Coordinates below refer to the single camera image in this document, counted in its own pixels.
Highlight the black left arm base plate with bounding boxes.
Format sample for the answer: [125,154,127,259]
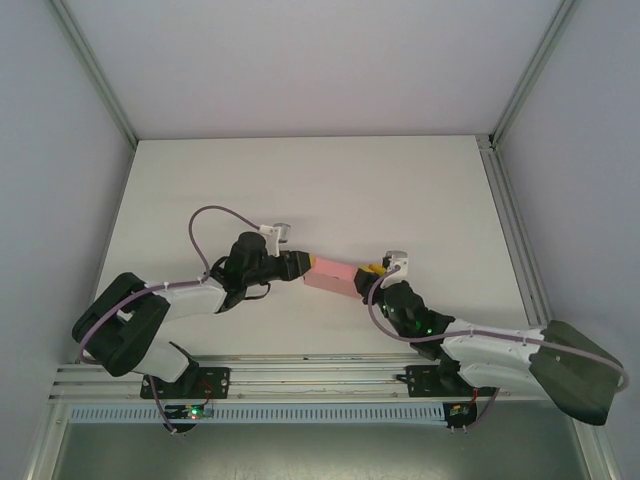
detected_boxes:
[139,366,232,401]

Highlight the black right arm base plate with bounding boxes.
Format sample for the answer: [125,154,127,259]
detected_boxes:
[404,364,451,399]

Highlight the circuit board with green light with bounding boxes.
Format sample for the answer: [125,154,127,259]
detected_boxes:
[167,404,216,422]

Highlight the aluminium frame post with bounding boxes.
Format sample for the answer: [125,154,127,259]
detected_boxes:
[27,399,70,480]
[49,0,139,150]
[578,424,622,480]
[488,0,576,150]

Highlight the aluminium arm base rail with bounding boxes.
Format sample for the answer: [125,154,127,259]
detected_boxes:
[49,352,561,402]

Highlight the pink cloth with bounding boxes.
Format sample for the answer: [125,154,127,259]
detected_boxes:
[302,255,374,301]

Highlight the slotted white cable duct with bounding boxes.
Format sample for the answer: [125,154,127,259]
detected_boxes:
[67,402,447,427]

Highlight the aluminium table side rail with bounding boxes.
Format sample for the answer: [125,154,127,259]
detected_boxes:
[477,134,554,326]

